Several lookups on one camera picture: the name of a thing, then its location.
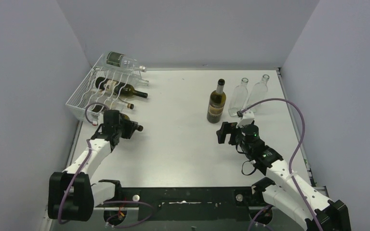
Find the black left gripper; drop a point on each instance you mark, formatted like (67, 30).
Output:
(128, 128)

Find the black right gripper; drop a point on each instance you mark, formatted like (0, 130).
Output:
(231, 134)

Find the olive bottle with black cap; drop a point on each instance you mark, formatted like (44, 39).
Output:
(129, 125)

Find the brown bottle with tan label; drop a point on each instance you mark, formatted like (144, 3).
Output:
(217, 101)

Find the clear square glass bottle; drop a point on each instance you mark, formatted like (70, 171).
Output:
(258, 91)

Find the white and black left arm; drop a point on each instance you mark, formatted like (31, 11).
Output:
(72, 196)

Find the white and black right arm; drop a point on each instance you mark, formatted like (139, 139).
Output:
(283, 189)

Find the clear bottle with brown cap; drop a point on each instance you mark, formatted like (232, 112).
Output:
(110, 100)

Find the dark green wine bottle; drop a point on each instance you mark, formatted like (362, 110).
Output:
(118, 88)

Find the clear bottle in rack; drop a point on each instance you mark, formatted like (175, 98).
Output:
(132, 78)

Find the clear bottle with dark label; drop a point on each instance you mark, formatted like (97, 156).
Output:
(123, 61)

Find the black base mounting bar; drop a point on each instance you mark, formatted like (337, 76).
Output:
(182, 204)

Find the white wire wine rack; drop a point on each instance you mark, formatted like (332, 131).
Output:
(79, 104)

